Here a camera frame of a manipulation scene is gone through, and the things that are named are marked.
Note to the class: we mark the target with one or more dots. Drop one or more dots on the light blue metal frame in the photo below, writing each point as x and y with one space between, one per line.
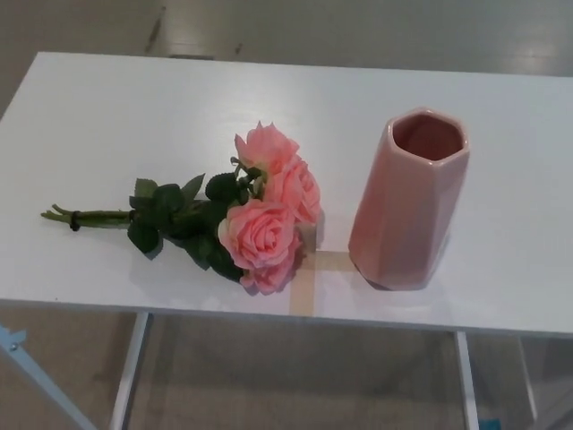
40 385

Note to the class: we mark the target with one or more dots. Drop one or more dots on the long beige tape strip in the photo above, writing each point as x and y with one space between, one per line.
302 286

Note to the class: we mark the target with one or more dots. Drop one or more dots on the white metal table leg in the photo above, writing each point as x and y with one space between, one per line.
130 372
529 380
467 380

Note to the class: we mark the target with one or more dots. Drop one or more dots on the pink artificial rose bouquet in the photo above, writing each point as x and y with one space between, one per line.
259 233

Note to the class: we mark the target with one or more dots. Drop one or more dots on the teal floor tape patch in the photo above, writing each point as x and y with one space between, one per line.
491 424

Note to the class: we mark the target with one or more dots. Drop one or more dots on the black band on stems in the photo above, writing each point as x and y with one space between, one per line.
75 221

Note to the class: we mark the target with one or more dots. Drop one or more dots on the pink faceted ceramic vase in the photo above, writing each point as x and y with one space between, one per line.
403 215

